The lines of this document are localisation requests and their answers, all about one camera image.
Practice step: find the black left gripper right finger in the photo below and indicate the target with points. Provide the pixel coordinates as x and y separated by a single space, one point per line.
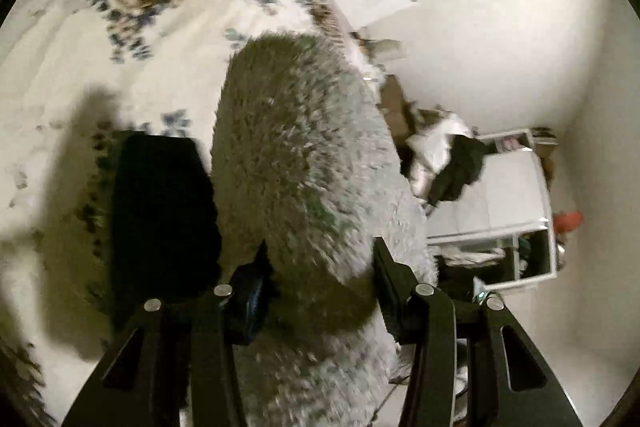
510 383

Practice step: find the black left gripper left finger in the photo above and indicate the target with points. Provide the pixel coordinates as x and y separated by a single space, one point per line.
172 355

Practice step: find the grey fluffy pants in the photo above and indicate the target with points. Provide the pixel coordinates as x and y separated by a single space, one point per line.
303 163

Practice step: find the white storage cabinet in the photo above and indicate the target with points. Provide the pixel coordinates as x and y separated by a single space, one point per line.
507 210

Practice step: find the red round object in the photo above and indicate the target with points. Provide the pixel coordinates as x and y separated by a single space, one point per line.
566 222

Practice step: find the white and black clothes heap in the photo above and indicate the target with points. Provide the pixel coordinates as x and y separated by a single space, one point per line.
446 156

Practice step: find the cardboard box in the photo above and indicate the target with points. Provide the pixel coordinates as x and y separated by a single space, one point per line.
395 110

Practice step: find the white floral blanket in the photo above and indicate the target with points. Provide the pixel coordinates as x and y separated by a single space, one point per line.
76 75

